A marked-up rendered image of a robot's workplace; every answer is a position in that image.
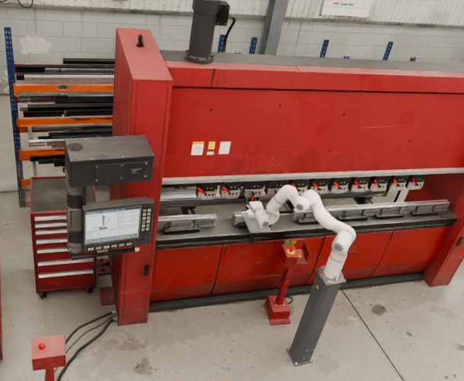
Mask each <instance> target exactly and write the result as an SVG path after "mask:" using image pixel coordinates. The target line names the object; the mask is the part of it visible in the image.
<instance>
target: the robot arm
mask: <svg viewBox="0 0 464 381"><path fill-rule="evenodd" d="M287 199H289V200H290V201H291V203H292V204H293V206H294V207H295V208H296V209H297V210H299V211H305V210H307V209H308V208H309V207H311V208H312V210H313V213H314V217H315V218H316V220H317V221H318V222H319V223H320V224H321V225H322V226H324V227H325V228H326V229H328V230H332V231H335V232H336V233H337V235H336V237H335V238H334V240H333V242H332V245H331V248H332V250H331V253H330V254H329V258H328V261H327V263H326V265H324V266H322V267H320V269H319V275H320V277H321V278H322V279H323V280H325V281H326V282H327V283H333V284H337V283H341V282H342V280H343V273H342V272H341V270H342V267H343V265H344V263H345V260H346V258H347V255H348V254H347V251H348V249H349V247H350V245H351V244H352V243H353V242H354V240H355V237H356V233H355V231H354V229H353V228H352V227H350V226H349V225H347V224H345V223H342V222H340V221H338V220H336V219H335V218H333V217H332V216H331V215H330V214H329V213H328V212H327V211H326V209H325V208H324V207H323V204H322V202H321V199H320V196H319V195H318V193H317V192H316V191H314V190H307V191H305V192H304V193H303V194H302V195H301V196H299V195H298V191H297V190H296V188H295V187H293V186H291V185H284V186H283V187H281V189H280V190H279V191H278V192H277V193H276V194H275V195H274V197H273V198H272V199H271V201H270V202H269V203H268V204H267V210H268V211H269V212H271V213H272V214H271V215H268V214H266V213H265V211H264V210H263V205H262V204H261V202H260V201H257V200H256V199H255V198H253V202H252V198H251V197H250V198H249V200H250V201H249V202H248V203H247V204H248V205H249V208H250V210H251V211H252V212H253V215H255V217H256V219H257V221H258V223H259V225H260V227H261V228H266V227H267V226H268V225H272V224H274V223H275V222H276V221H277V220H278V218H279V217H280V213H279V210H278V209H279V208H280V207H281V206H282V205H283V204H284V203H285V202H286V201H287Z"/></svg>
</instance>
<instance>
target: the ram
mask: <svg viewBox="0 0 464 381"><path fill-rule="evenodd" d="M201 141H204V145H203V155H191V152H192V146H193V142H201ZM210 141H215V149H214V150H213V151H214V154H212V155H207V152H208V151H211V150H208V147H209V142H210ZM221 141H231V144H230V151H229V154H218V151H219V147H220V142H221ZM444 168H464V93H441V92H409V91H345V90H312V89H278V88H214V87H181V86H172V99H171V106H170V113H169V127H168V134H167V142H166V149H165V162H164V169H163V178H184V177H206V176H228V175H271V174H292V173H315V172H358V171H379V170H402V169H444ZM446 173H464V170H459V171H439V172H399V173H378V174H357V175H317V176H296V177H276V178H235V179H215V180H194V181H163V182H162V184H193V183H213V182H232V181H271V180H290V179H310V178H348V177H368V176H388V175H426V174H446Z"/></svg>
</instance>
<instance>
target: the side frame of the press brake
mask: <svg viewBox="0 0 464 381"><path fill-rule="evenodd" d="M139 34H142V36H143V44H144V47H138V46H137V43H138V36H139ZM172 85H173V79H172V76H171V74H170V72H169V70H168V67H167V66H166V64H165V61H164V59H163V57H162V55H161V53H160V51H159V48H158V46H157V44H156V41H155V39H154V37H153V35H152V33H151V31H150V29H129V28H116V49H115V70H114V90H113V130H112V136H126V135H146V137H147V140H148V142H149V144H150V146H151V148H152V150H153V153H154V155H155V157H154V161H153V177H152V180H151V181H139V182H129V183H121V184H111V185H110V200H121V199H128V198H136V197H146V198H147V199H150V198H153V200H154V211H153V226H152V234H151V241H150V243H148V244H143V245H137V246H135V247H139V251H138V252H127V253H121V254H115V255H110V256H108V258H109V260H110V275H111V280H112V285H113V289H114V296H115V302H116V313H117V318H118V326H123V325H129V324H141V323H147V317H148V309H149V302H150V288H151V281H152V274H153V260H154V253H155V246H156V232H157V225H158V218H159V205H160V197H161V190H162V177H163V169H164V162H165V149H166V142H167V134H168V127H169V113H170V106H171V99H172Z"/></svg>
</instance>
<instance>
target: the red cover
mask: <svg viewBox="0 0 464 381"><path fill-rule="evenodd" d="M165 64H166V66H167V67H168V70H169V72H170V74H171V76H172V79H173V85H172V86H181V87H214V88H278V89H312V90H345V91H409V92H441V93H464V73H458V72H438V71H419V70H418V71H417V70H381V69H361V68H342V67H304V66H285V65H265V64H246V63H208V64H198V63H193V62H188V61H169V60H165Z"/></svg>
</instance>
